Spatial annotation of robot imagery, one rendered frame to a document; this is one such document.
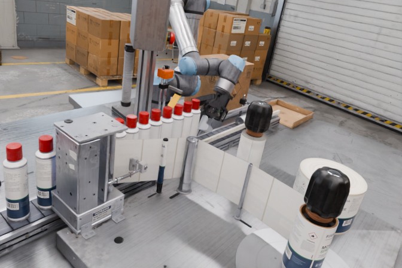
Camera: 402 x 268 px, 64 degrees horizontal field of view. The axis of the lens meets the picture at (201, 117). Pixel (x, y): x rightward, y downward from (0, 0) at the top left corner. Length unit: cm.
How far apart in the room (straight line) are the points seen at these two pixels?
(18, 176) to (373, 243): 99
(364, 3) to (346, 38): 53
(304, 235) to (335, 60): 495
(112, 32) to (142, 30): 353
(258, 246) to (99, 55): 390
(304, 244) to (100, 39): 401
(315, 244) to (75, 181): 56
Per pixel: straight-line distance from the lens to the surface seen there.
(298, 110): 219
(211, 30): 514
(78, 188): 82
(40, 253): 95
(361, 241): 112
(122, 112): 164
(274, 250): 93
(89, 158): 79
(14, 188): 90
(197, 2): 159
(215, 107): 128
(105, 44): 453
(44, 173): 92
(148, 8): 100
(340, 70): 560
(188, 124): 122
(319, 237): 78
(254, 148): 108
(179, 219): 96
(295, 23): 602
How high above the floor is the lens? 150
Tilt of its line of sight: 22 degrees down
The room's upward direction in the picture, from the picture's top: 10 degrees clockwise
